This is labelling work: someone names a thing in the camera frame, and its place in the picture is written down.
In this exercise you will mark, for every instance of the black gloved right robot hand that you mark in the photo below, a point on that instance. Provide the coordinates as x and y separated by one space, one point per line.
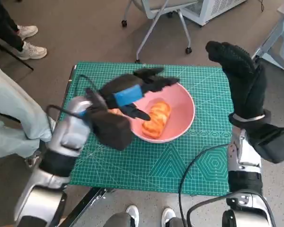
248 89

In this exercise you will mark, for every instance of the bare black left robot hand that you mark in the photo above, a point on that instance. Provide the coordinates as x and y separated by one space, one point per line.
127 94

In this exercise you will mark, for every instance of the round toy bread bun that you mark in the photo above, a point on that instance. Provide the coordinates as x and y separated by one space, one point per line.
114 111

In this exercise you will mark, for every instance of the long toy bread loaf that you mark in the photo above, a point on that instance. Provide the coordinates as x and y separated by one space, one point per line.
157 120

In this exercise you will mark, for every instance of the pink bowl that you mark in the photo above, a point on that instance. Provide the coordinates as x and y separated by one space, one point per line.
180 111

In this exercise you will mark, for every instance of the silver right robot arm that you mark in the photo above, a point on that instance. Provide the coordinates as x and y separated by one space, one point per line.
243 153

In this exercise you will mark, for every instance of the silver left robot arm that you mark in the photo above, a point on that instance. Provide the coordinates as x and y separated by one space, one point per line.
66 132

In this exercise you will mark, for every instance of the green cutting mat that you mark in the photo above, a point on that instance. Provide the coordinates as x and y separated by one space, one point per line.
137 165

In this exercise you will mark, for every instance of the white grilled appliance box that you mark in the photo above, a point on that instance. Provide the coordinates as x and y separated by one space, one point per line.
215 9

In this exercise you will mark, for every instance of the grey wheeled office chair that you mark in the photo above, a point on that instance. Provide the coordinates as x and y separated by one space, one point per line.
153 9

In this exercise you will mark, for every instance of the seated person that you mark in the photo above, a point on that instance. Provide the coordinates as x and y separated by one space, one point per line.
14 106

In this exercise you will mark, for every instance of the person with grey knees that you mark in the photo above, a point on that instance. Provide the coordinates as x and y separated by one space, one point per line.
132 212

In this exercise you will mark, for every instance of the black stand bar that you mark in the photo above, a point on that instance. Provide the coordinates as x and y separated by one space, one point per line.
14 55

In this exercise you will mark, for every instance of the standing person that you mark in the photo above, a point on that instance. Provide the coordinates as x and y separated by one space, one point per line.
2 26

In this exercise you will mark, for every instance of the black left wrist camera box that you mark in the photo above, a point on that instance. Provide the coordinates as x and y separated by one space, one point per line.
111 130

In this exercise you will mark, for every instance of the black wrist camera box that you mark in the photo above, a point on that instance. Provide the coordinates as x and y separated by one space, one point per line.
274 144
111 130

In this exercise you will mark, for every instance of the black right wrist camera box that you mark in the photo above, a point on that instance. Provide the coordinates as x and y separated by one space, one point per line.
274 144

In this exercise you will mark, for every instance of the metal table frame rail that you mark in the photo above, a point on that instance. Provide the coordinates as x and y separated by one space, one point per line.
94 196

